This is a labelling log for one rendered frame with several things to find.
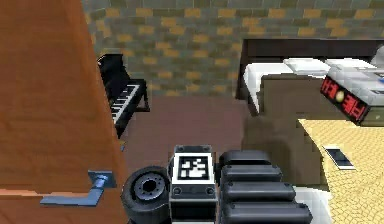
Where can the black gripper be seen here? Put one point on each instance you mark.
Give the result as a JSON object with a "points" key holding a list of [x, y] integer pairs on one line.
{"points": [[146, 196]]}

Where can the black upright piano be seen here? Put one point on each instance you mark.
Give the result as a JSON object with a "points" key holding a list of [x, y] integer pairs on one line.
{"points": [[121, 90]]}

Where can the brown wooden room door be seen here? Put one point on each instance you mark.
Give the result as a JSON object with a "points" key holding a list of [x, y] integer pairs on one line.
{"points": [[50, 100]]}

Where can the dark wooden bed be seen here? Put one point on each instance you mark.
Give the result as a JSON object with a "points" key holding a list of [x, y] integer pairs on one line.
{"points": [[283, 110]]}

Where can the white framed phone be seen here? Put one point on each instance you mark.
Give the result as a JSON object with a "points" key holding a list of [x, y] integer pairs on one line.
{"points": [[340, 157]]}

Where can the white pillow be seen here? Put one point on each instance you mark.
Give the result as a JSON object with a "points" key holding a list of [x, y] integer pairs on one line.
{"points": [[306, 65], [350, 62]]}

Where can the yellow woven table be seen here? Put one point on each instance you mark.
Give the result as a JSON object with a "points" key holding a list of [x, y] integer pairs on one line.
{"points": [[353, 166]]}

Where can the grey box with red print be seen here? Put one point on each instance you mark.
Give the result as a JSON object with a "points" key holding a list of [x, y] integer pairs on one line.
{"points": [[353, 93]]}

